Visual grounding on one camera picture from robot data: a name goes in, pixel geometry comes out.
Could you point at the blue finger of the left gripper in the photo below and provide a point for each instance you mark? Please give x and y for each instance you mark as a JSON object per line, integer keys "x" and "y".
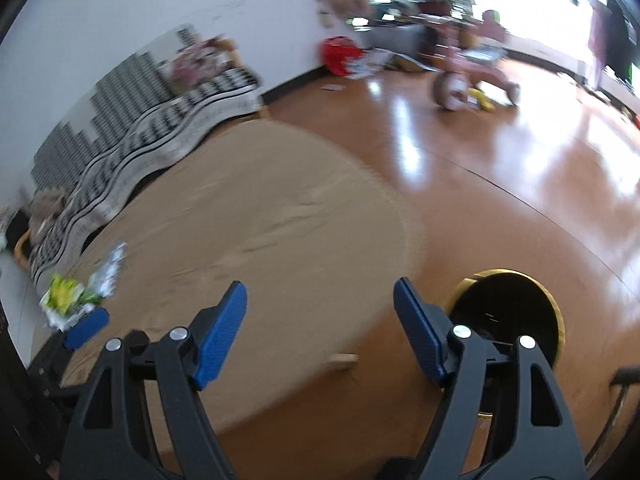
{"x": 86, "y": 328}

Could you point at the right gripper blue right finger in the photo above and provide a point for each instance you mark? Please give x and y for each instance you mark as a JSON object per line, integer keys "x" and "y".
{"x": 427, "y": 328}

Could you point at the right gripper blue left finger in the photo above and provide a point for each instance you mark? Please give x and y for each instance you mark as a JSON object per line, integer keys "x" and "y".
{"x": 214, "y": 331}

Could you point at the yellow green snack wrapper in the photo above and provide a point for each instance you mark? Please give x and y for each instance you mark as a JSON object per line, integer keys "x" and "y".
{"x": 68, "y": 301}

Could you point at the black gold-rimmed trash bin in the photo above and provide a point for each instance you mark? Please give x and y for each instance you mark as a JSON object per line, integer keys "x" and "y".
{"x": 501, "y": 306}

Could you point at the round wooden table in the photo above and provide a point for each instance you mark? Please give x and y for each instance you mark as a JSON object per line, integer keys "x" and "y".
{"x": 320, "y": 374}

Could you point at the black white striped sofa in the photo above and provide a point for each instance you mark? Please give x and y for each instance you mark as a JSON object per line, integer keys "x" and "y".
{"x": 129, "y": 125}

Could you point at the dark wooden chair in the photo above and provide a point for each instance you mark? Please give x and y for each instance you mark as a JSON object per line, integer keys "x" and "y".
{"x": 623, "y": 379}

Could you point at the yellow toy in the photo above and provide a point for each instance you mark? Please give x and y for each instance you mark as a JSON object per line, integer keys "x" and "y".
{"x": 481, "y": 100}

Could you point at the pink plush toy on sofa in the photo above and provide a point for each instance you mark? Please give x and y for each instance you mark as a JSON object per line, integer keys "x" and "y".
{"x": 202, "y": 62}

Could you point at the papers on floor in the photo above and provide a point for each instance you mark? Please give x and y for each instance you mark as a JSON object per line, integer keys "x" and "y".
{"x": 369, "y": 63}

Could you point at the pink children tricycle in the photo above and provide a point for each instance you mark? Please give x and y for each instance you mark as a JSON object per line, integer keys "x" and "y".
{"x": 468, "y": 56}

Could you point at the red plastic bag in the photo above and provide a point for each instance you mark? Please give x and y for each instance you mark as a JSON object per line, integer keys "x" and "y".
{"x": 337, "y": 52}

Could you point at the hanging clothes rack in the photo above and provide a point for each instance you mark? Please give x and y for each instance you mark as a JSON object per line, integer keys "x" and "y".
{"x": 613, "y": 42}

